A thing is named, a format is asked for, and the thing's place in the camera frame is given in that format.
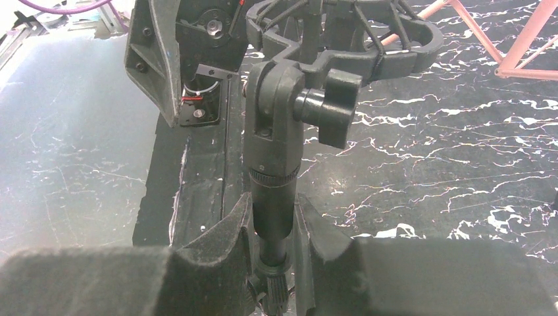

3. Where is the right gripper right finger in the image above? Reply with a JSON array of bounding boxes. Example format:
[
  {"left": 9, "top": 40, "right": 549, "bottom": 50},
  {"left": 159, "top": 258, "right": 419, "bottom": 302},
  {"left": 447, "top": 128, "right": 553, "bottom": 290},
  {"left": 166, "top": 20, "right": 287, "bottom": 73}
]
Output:
[{"left": 293, "top": 194, "right": 557, "bottom": 315}]

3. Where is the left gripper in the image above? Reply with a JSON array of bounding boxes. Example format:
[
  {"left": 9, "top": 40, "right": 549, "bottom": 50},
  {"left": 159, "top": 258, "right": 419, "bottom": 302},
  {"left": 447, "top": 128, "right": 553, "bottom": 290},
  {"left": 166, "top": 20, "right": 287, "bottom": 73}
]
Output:
[{"left": 124, "top": 0, "right": 251, "bottom": 127}]

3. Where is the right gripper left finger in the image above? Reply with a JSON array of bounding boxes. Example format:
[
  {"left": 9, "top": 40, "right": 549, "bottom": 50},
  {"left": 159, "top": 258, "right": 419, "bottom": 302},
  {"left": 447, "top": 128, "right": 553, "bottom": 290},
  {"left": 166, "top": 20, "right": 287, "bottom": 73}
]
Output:
[{"left": 1, "top": 193, "right": 254, "bottom": 315}]

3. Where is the black tripod mic stand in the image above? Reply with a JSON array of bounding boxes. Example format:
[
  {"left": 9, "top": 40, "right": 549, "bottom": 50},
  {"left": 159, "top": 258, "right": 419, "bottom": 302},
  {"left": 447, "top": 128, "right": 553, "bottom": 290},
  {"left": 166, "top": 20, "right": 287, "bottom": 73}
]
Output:
[{"left": 243, "top": 1, "right": 443, "bottom": 315}]

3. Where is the pink music stand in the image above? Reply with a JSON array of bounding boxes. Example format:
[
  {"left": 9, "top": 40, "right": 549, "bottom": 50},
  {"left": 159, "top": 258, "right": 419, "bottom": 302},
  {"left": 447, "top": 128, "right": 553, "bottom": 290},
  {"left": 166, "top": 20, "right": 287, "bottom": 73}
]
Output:
[{"left": 379, "top": 0, "right": 558, "bottom": 82}]

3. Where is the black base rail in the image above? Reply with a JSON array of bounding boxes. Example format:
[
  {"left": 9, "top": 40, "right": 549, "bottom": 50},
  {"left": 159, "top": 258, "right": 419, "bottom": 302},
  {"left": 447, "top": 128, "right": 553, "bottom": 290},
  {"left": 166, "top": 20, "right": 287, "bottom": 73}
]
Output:
[{"left": 132, "top": 75, "right": 246, "bottom": 248}]

